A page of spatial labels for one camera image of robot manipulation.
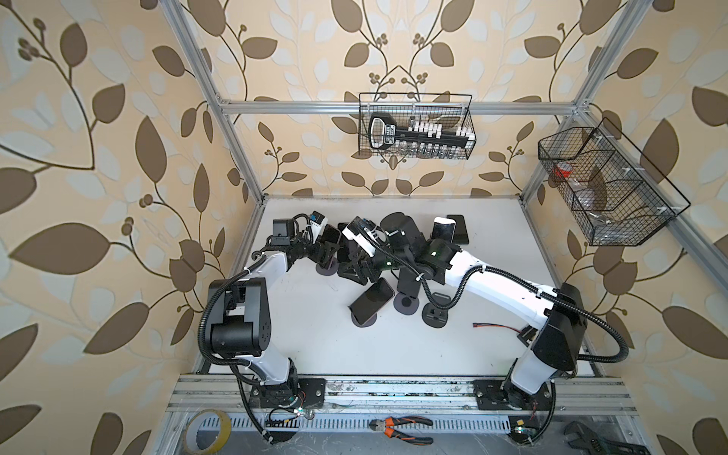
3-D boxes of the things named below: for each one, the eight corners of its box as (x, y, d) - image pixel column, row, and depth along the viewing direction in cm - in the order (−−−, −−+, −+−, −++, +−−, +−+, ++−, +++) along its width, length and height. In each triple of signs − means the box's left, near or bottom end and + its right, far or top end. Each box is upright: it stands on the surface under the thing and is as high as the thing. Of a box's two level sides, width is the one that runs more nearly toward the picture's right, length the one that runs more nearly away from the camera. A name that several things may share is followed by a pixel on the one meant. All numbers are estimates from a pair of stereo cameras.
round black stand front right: (423, 327, 88) (426, 319, 83) (421, 311, 91) (424, 302, 86) (445, 327, 88) (449, 319, 83) (442, 311, 91) (446, 302, 86)
